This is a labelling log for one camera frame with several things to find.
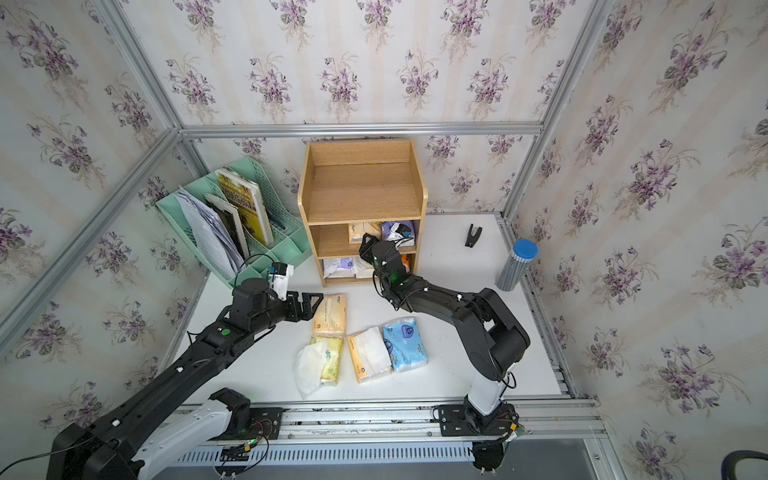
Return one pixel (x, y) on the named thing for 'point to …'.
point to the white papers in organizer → (213, 236)
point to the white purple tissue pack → (339, 268)
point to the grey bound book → (234, 221)
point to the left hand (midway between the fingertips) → (314, 297)
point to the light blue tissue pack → (404, 344)
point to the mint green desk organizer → (291, 240)
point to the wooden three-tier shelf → (351, 188)
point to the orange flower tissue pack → (369, 354)
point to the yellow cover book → (246, 198)
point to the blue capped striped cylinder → (515, 264)
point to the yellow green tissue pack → (319, 364)
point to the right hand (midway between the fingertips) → (368, 238)
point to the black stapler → (472, 239)
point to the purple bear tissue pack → (402, 232)
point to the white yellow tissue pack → (362, 268)
